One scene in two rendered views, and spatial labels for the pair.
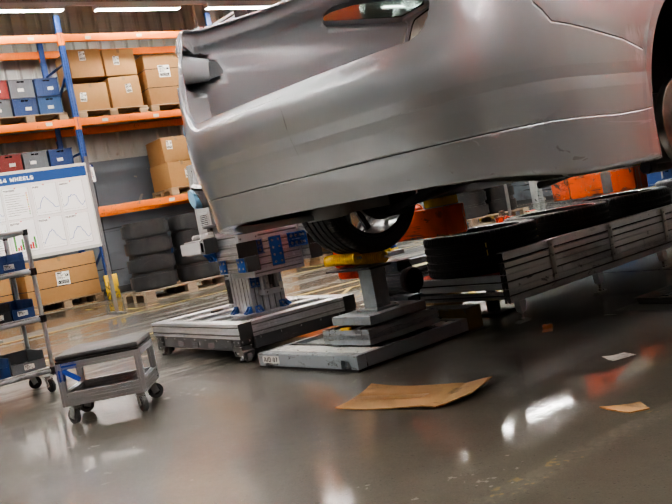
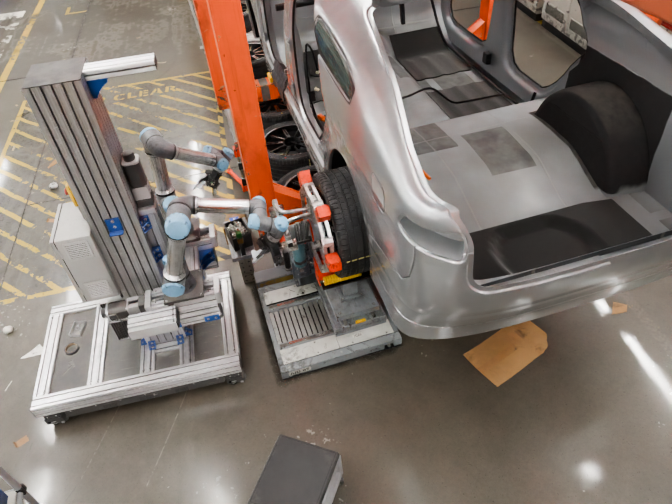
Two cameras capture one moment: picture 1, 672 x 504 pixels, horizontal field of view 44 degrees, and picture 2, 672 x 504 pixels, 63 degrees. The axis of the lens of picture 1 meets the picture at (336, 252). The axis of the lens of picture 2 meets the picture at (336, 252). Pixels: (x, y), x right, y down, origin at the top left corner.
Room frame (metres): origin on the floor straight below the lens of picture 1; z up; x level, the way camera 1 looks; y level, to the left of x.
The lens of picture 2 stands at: (3.21, 2.20, 3.04)
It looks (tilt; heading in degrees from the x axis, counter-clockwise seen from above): 43 degrees down; 296
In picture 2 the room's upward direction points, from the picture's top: 5 degrees counter-clockwise
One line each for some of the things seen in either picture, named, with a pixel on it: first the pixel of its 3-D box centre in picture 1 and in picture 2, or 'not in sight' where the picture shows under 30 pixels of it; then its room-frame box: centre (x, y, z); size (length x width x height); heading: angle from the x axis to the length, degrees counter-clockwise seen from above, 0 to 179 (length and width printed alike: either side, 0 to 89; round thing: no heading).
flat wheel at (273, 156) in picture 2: (557, 228); (293, 150); (5.30, -1.43, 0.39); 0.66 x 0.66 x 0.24
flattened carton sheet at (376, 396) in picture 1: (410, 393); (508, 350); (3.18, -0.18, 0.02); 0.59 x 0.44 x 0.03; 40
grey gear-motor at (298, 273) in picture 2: (400, 291); (317, 263); (4.59, -0.31, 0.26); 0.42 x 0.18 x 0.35; 40
